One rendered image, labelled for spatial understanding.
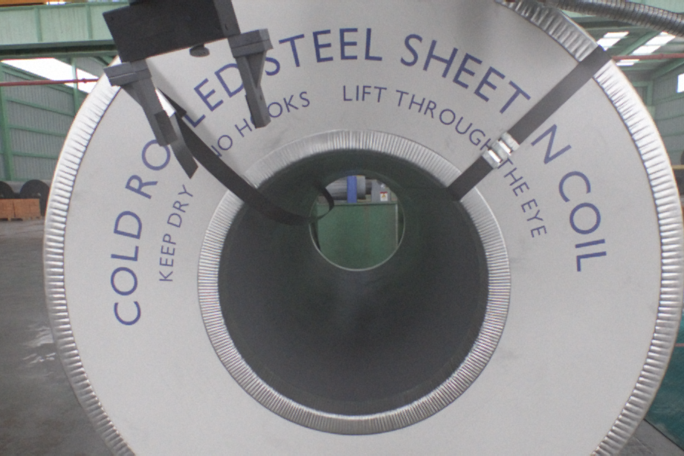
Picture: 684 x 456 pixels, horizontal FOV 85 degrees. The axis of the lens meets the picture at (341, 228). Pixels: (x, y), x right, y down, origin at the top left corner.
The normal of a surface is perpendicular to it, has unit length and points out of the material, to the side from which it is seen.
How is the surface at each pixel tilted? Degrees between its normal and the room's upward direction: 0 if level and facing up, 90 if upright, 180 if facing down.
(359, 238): 90
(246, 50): 114
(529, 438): 90
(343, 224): 90
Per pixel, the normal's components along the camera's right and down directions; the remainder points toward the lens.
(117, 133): -0.05, 0.11
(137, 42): -0.11, 0.50
